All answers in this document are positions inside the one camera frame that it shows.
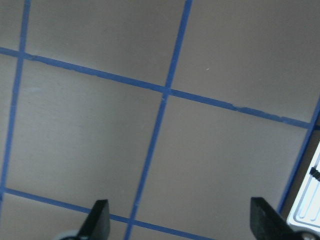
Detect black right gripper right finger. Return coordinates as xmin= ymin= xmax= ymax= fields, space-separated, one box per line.
xmin=249 ymin=197 xmax=302 ymax=240

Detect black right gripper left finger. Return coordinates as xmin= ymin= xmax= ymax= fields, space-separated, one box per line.
xmin=75 ymin=199 xmax=111 ymax=240

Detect small black bearing gear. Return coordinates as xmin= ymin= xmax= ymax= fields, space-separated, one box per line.
xmin=309 ymin=167 xmax=320 ymax=181

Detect silver metal tray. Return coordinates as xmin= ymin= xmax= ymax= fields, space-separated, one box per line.
xmin=286 ymin=146 xmax=320 ymax=234

